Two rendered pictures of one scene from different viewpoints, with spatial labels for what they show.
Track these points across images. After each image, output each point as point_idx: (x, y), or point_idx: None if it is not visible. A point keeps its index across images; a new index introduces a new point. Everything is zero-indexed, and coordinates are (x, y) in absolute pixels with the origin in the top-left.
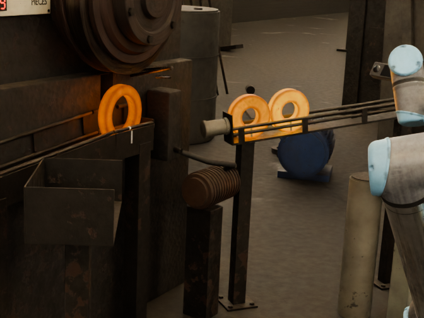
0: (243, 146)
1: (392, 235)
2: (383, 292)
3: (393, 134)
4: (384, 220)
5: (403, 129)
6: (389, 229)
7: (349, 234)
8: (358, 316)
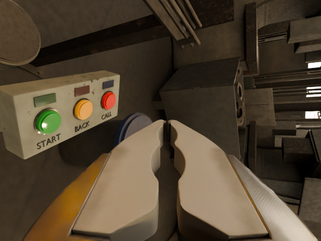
0: None
1: (58, 55)
2: (11, 68)
3: (143, 18)
4: (66, 41)
5: (151, 31)
6: (59, 51)
7: None
8: None
